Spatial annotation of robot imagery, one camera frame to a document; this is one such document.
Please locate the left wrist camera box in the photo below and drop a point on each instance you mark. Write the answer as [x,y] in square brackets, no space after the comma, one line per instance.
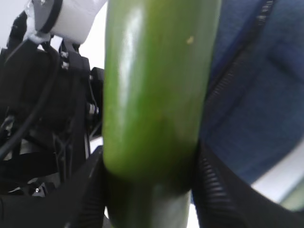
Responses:
[69,19]

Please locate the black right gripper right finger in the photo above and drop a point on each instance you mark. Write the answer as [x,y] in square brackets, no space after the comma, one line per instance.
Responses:
[223,200]

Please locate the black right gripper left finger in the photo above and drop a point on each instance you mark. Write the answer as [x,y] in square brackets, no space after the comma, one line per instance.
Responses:
[78,203]

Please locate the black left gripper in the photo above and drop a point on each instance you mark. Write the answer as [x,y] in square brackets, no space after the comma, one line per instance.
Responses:
[50,108]

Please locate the green cucumber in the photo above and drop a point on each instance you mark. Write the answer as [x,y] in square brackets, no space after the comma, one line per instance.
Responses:
[157,64]

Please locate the dark blue lunch bag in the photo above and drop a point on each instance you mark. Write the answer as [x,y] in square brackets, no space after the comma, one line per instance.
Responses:
[254,109]

